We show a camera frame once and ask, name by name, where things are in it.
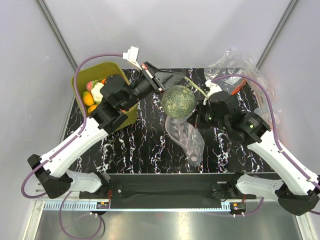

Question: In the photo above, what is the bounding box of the white cauliflower toy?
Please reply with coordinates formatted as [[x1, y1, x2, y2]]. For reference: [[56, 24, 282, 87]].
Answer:
[[91, 82, 104, 104]]

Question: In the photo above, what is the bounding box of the pink peach upper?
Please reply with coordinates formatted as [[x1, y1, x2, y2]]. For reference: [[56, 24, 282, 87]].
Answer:
[[86, 80, 97, 92]]

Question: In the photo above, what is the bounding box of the yellow mango toy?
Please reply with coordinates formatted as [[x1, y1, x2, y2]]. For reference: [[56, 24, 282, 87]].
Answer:
[[82, 91, 96, 107]]

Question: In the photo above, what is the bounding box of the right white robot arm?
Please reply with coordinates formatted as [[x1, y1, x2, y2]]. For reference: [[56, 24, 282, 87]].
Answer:
[[187, 91, 320, 216]]

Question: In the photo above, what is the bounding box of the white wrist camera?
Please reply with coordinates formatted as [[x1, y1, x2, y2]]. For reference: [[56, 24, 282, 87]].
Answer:
[[122, 46, 142, 70], [203, 80, 222, 105]]

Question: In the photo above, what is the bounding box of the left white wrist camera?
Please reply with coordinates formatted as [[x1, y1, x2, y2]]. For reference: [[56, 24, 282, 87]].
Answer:
[[122, 46, 142, 70]]

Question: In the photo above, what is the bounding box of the green netted melon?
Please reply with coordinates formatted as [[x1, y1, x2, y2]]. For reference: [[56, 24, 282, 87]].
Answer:
[[161, 77, 209, 119]]

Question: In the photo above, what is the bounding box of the aluminium frame rail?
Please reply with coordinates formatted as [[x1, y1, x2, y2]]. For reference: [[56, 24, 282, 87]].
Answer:
[[32, 181, 306, 203]]

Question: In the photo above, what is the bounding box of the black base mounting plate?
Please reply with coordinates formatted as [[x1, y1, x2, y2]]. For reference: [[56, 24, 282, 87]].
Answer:
[[78, 173, 257, 201]]

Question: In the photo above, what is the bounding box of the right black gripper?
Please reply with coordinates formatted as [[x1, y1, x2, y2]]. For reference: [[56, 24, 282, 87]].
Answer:
[[187, 99, 229, 131]]

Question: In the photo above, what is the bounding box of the clear zip top bag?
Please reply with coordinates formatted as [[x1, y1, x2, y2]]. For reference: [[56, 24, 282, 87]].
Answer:
[[165, 116, 205, 167]]

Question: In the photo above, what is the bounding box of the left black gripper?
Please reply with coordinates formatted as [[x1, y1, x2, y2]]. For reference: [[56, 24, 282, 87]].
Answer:
[[120, 61, 185, 112]]

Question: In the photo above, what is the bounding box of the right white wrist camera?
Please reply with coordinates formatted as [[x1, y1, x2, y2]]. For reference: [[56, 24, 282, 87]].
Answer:
[[203, 80, 222, 105]]

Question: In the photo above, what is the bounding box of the pile of clear bags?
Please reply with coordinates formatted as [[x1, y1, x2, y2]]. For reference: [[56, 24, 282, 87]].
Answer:
[[204, 48, 282, 126]]

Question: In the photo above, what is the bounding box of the olive green plastic bin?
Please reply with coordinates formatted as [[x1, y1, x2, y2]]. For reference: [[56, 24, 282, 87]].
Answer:
[[70, 62, 138, 134]]

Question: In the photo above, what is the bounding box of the black marble pattern mat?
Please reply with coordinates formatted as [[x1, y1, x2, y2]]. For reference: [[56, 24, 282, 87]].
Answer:
[[48, 68, 288, 182]]

